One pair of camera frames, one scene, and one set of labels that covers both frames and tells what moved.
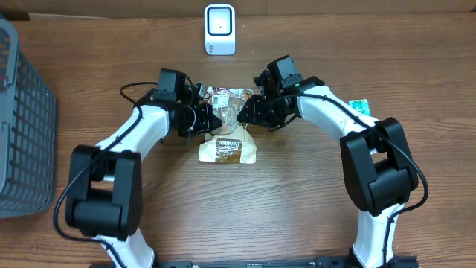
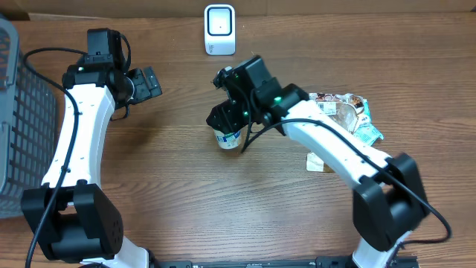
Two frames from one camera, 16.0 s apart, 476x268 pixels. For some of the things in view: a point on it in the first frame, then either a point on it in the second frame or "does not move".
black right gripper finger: x=253 y=110 → x=222 y=117
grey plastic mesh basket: x=28 y=132 does not move
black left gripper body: x=201 y=121 → x=147 y=85
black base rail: x=407 y=261 does not move
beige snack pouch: x=230 y=142 → x=346 y=108
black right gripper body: x=275 y=115 → x=242 y=109
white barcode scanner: x=219 y=29 does not move
